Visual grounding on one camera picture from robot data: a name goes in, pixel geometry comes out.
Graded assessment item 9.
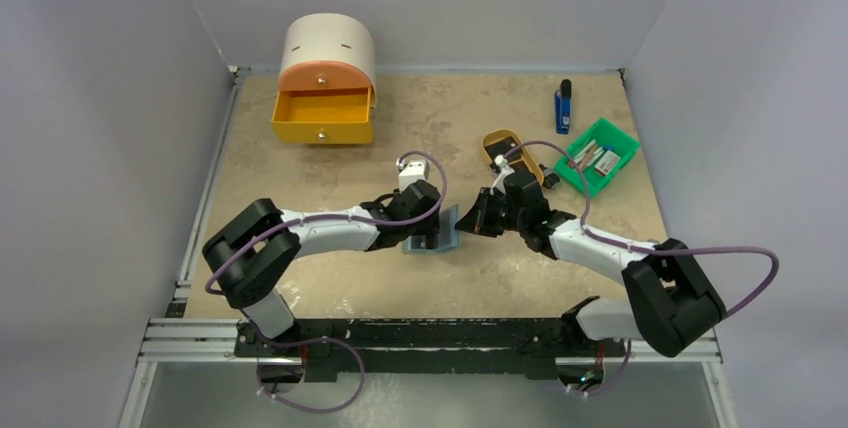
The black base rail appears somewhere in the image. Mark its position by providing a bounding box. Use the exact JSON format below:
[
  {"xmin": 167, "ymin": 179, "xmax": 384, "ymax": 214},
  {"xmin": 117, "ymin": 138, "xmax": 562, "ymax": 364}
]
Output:
[{"xmin": 234, "ymin": 316, "xmax": 625, "ymax": 382}]

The small box in bin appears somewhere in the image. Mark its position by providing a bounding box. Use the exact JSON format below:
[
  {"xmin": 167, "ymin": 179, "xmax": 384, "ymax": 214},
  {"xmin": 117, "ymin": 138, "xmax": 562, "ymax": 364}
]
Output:
[{"xmin": 592, "ymin": 149, "xmax": 621, "ymax": 177}]

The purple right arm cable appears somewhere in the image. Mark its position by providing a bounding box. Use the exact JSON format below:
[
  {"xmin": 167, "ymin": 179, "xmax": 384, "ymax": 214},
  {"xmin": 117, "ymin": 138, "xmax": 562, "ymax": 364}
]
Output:
[{"xmin": 493, "ymin": 140, "xmax": 781, "ymax": 320}]

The white and orange drawer cabinet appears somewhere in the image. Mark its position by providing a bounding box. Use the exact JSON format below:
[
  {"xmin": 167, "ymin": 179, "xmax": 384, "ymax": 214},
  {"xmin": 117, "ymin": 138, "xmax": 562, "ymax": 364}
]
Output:
[{"xmin": 278, "ymin": 13, "xmax": 376, "ymax": 92}]

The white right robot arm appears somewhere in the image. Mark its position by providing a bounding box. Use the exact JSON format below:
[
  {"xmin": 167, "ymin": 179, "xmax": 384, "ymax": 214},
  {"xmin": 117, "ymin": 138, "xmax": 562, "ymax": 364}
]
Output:
[{"xmin": 455, "ymin": 172, "xmax": 727, "ymax": 357}]

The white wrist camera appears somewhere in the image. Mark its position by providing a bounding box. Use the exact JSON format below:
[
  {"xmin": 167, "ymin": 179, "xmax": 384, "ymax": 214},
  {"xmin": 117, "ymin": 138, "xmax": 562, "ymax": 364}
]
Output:
[
  {"xmin": 396, "ymin": 158, "xmax": 430, "ymax": 192},
  {"xmin": 490, "ymin": 155, "xmax": 515, "ymax": 193}
]

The green card holder wallet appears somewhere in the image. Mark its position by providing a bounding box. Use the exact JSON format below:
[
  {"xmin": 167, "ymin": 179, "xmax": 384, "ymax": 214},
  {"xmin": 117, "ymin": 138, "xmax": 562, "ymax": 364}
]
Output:
[{"xmin": 401, "ymin": 204, "xmax": 459, "ymax": 255}]

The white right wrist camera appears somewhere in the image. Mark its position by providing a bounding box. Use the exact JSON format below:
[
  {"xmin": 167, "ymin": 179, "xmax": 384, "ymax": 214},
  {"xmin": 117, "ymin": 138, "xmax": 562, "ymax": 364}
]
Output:
[{"xmin": 490, "ymin": 155, "xmax": 515, "ymax": 193}]

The yellow open drawer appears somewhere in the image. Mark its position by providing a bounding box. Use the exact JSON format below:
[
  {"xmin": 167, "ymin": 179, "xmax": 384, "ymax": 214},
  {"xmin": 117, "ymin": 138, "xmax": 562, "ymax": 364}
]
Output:
[{"xmin": 270, "ymin": 87, "xmax": 374, "ymax": 145}]

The blue lighter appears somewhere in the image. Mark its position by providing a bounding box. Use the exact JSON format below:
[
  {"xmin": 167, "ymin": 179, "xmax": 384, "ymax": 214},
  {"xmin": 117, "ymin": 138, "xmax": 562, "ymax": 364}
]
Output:
[{"xmin": 554, "ymin": 79, "xmax": 572, "ymax": 135}]

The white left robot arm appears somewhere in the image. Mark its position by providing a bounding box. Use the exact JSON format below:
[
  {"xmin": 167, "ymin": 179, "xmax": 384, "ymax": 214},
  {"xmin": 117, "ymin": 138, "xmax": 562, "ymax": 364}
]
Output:
[{"xmin": 202, "ymin": 180, "xmax": 440, "ymax": 357}]

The green plastic bin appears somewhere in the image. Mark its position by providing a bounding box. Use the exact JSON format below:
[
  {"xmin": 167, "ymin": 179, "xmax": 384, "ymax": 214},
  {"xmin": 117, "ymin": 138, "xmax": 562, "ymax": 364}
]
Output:
[{"xmin": 554, "ymin": 118, "xmax": 640, "ymax": 198}]

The tan oval tray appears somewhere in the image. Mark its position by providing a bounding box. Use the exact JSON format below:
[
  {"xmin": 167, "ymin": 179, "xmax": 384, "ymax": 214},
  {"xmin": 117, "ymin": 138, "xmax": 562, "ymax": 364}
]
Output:
[{"xmin": 482, "ymin": 129, "xmax": 544, "ymax": 184}]

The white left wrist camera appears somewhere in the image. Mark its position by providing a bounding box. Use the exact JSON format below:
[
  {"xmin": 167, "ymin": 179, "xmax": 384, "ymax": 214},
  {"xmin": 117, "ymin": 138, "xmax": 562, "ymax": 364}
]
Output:
[{"xmin": 396, "ymin": 158, "xmax": 430, "ymax": 192}]

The stack of black cards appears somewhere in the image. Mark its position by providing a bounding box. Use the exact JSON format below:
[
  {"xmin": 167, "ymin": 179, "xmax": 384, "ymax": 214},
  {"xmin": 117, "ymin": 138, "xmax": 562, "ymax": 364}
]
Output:
[{"xmin": 487, "ymin": 137, "xmax": 518, "ymax": 157}]

